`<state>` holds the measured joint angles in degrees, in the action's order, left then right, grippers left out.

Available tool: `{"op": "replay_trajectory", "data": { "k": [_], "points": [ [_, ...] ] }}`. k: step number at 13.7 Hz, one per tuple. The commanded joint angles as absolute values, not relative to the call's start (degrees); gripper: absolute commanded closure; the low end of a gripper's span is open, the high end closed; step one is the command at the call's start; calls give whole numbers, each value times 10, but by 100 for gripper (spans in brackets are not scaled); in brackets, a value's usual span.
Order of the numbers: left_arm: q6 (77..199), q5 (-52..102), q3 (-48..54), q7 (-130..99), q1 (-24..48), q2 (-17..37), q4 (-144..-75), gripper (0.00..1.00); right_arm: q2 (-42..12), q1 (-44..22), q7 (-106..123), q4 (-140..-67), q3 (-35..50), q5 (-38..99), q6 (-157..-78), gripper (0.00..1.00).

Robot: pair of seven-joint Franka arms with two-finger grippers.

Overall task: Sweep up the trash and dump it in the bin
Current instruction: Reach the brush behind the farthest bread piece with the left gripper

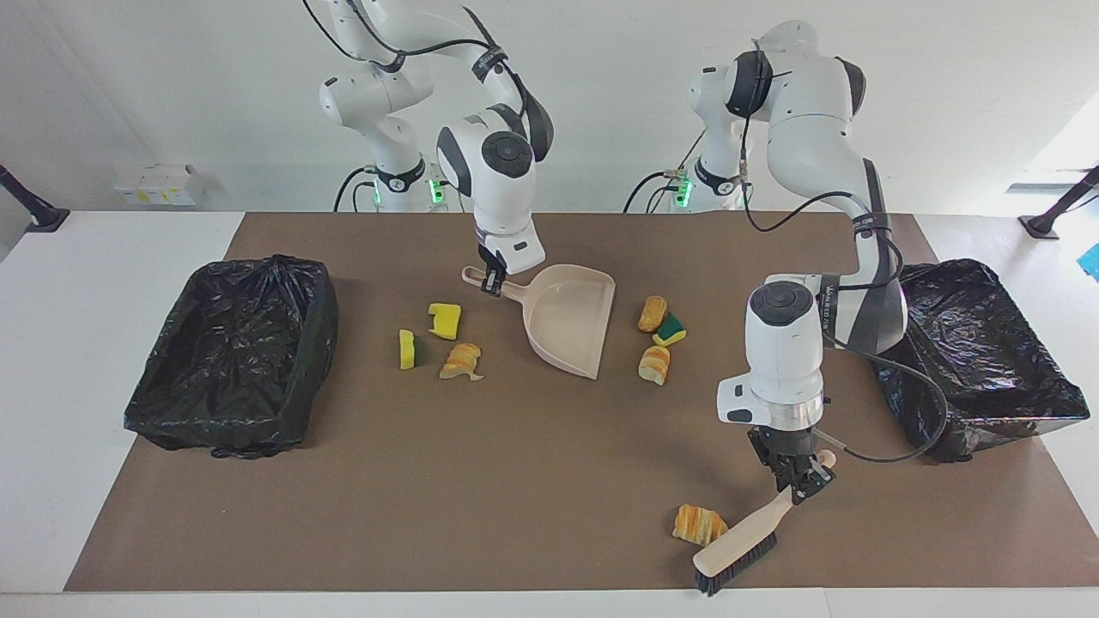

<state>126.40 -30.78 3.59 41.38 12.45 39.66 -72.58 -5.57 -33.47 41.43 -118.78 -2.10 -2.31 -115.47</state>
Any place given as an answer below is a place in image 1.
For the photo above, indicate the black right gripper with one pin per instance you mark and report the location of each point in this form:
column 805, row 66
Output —
column 491, row 260

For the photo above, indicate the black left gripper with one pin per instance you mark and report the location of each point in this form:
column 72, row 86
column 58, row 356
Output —
column 786, row 446

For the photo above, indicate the plain yellow sponge piece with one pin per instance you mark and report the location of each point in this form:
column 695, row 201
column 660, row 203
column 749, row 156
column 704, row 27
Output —
column 445, row 320

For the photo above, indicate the flaky croissant piece with peel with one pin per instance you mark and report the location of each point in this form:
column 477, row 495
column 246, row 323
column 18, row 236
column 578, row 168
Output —
column 461, row 360

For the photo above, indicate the beige brush black bristles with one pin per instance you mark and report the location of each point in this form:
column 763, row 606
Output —
column 738, row 541

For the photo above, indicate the beige plastic dustpan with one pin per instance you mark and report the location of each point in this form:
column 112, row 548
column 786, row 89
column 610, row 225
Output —
column 571, row 326

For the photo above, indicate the yellow sponge green backing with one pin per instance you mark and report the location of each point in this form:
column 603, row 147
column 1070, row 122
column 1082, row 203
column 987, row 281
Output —
column 406, row 349

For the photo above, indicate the orange striped croissant piece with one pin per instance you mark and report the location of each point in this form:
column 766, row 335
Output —
column 697, row 524

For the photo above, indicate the brown bread roll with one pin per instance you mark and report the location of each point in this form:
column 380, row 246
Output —
column 652, row 314

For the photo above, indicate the pale croissant piece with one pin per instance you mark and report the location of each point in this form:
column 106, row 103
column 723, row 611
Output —
column 654, row 366

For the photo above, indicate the green yellow sponge wedge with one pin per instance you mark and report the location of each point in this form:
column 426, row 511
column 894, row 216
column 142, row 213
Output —
column 671, row 330

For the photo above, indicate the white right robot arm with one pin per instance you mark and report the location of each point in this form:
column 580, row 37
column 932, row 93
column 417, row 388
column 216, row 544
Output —
column 498, row 180

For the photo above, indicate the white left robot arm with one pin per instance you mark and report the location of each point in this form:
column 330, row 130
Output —
column 786, row 360

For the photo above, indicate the black bag lined bin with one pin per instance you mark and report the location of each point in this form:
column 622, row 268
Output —
column 232, row 360
column 987, row 369

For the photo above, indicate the brown paper mat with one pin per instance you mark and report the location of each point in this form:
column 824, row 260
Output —
column 386, row 515

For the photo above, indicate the black stand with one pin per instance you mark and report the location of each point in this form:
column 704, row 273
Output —
column 1043, row 225
column 39, row 215

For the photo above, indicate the blue object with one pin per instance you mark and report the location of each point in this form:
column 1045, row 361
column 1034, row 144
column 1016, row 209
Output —
column 1091, row 262

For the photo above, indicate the white wall socket box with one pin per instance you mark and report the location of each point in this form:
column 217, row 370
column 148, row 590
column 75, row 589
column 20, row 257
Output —
column 159, row 184

